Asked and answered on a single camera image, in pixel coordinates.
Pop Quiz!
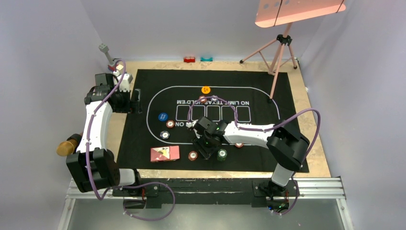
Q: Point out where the green poker chip stack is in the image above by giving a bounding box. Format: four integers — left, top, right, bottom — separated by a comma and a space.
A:
217, 149, 227, 161

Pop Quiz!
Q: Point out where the red poker chip stack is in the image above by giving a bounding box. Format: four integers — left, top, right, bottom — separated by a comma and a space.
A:
188, 151, 198, 161

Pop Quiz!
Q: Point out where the red poker chip top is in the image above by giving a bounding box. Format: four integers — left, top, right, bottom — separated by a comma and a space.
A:
199, 95, 207, 104

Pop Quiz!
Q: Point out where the blue round dealer button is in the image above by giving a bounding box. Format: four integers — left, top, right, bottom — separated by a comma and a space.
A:
158, 113, 169, 122

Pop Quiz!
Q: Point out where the orange round button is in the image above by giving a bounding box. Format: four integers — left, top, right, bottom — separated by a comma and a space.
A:
201, 86, 211, 94

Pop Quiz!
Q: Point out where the pink playing card box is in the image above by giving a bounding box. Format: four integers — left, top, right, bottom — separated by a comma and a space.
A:
150, 146, 180, 162

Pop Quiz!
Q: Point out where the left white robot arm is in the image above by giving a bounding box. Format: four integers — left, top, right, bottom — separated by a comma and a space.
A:
66, 70, 143, 196

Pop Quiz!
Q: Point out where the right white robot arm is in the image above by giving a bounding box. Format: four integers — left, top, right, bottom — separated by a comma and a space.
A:
186, 116, 310, 195

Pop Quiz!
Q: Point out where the colourful toy block train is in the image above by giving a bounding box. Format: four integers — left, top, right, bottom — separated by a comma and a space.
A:
108, 64, 124, 73

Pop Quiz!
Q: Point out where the black poker table mat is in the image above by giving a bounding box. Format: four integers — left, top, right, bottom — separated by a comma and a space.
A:
117, 69, 296, 172

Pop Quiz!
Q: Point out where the red small block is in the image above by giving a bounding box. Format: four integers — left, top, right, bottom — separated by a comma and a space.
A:
183, 56, 196, 63

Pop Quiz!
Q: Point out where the teal small block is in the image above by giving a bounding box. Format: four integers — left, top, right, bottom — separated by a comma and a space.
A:
200, 57, 213, 62

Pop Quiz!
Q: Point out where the gold microphone on stand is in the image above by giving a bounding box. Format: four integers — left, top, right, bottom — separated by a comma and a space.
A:
56, 133, 83, 157

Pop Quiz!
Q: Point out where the pink music stand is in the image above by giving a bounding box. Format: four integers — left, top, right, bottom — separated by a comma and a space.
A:
239, 0, 347, 101

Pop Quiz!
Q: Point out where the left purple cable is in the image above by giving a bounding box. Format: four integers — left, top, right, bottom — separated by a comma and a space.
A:
86, 58, 176, 222

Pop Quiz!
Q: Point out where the purple cable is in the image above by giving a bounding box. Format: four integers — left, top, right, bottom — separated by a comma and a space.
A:
187, 95, 322, 217
86, 58, 176, 222

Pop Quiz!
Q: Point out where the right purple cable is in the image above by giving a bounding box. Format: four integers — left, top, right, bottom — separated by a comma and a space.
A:
187, 95, 322, 217

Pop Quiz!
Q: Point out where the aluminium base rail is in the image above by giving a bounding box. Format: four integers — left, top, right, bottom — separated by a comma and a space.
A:
58, 178, 354, 230

